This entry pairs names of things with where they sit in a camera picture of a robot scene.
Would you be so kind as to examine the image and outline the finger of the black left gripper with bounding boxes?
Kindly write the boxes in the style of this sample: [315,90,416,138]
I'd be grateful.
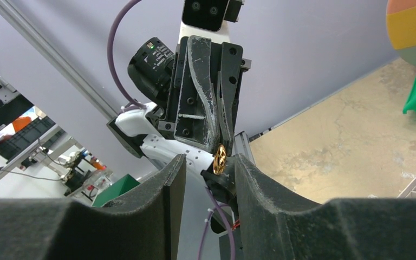
[174,35,219,152]
[217,42,243,147]

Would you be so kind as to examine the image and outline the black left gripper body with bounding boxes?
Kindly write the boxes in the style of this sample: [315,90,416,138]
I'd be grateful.
[158,35,252,141]

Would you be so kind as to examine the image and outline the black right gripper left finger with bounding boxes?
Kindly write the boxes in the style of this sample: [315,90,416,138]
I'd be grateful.
[0,154,186,259]

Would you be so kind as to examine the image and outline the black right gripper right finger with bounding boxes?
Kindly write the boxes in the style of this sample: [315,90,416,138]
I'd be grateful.
[235,154,416,259]

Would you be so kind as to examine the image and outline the gold ring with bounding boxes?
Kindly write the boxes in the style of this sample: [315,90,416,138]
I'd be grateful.
[213,144,228,176]

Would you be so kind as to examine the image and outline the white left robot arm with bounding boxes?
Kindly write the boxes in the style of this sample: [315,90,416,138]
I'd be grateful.
[109,36,251,229]

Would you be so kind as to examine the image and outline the white cylindrical drawer cabinet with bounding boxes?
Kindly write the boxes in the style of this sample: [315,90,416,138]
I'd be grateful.
[385,0,416,66]

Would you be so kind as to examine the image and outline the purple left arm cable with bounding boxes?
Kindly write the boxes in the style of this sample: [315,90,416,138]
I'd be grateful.
[107,0,147,111]

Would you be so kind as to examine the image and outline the aluminium extrusion frame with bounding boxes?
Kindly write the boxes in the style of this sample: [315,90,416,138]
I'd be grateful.
[232,131,256,165]

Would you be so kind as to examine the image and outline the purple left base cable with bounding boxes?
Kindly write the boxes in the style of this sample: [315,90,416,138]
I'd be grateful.
[197,186,241,260]

